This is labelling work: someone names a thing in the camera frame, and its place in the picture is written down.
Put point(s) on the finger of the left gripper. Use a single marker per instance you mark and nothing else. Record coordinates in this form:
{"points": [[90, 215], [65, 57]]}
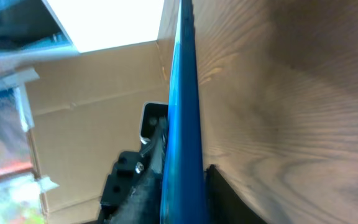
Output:
{"points": [[224, 204]]}

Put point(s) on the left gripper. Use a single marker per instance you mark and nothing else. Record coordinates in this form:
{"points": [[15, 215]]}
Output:
{"points": [[133, 190]]}

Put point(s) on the blue Galaxy smartphone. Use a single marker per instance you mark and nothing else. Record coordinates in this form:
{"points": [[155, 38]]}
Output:
{"points": [[183, 188]]}

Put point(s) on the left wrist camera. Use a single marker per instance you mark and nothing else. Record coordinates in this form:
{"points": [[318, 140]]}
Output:
{"points": [[152, 111]]}

